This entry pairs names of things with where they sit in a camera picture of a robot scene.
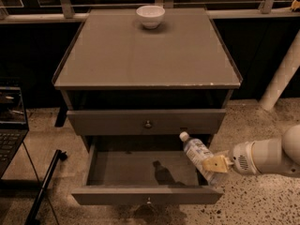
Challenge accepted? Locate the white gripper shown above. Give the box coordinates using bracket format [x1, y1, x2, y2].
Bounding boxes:
[202, 142, 260, 175]

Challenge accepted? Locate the blue label plastic bottle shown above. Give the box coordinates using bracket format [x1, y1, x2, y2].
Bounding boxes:
[179, 131, 222, 186]

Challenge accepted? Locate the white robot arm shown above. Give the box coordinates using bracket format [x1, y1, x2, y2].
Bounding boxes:
[202, 32, 300, 177]

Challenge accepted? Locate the upper grey drawer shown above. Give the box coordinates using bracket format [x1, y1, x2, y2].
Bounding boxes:
[67, 109, 226, 136]

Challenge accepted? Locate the round upper drawer knob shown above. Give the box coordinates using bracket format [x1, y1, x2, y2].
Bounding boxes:
[144, 120, 152, 129]

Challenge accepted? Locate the open middle grey drawer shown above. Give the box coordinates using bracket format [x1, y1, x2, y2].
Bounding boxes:
[72, 135, 223, 205]

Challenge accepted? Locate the grey wooden drawer cabinet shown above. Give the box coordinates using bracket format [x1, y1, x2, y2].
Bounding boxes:
[51, 7, 244, 206]

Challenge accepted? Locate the black stand pole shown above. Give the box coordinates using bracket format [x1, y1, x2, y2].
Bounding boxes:
[24, 150, 68, 225]

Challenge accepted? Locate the white ceramic bowl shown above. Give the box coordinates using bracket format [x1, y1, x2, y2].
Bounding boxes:
[136, 5, 165, 29]

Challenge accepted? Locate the black laptop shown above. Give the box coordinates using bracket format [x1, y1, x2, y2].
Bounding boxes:
[0, 86, 29, 178]

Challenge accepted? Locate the small yellow object on rail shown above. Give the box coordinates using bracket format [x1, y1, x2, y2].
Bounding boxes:
[291, 0, 300, 11]

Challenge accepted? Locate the metal railing frame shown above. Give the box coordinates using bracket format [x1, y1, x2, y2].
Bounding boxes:
[0, 0, 300, 25]

